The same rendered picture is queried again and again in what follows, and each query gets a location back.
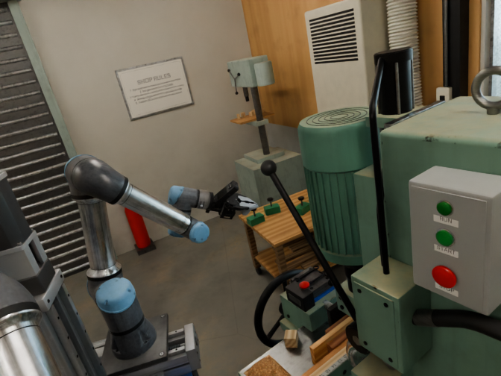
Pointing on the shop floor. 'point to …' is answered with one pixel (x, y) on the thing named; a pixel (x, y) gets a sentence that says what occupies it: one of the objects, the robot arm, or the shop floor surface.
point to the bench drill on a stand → (250, 73)
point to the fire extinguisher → (143, 244)
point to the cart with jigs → (281, 236)
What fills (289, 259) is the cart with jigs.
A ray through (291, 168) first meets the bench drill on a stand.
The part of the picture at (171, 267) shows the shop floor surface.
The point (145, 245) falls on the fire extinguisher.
